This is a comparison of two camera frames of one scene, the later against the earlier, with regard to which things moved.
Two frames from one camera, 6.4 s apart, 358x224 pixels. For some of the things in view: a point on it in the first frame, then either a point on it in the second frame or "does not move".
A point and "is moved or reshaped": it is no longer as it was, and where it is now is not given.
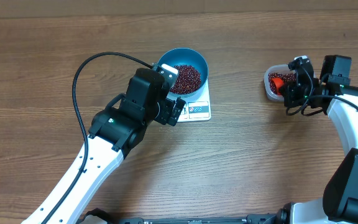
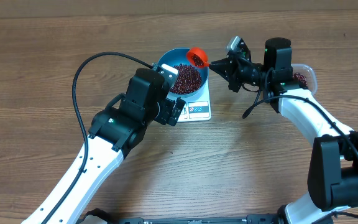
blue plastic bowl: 184,56 does not move
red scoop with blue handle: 279,83 is moved or reshaped
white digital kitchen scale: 196,108 does not move
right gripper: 290,94 to 236,75
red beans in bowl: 188,80 does not move
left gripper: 168,106 does not move
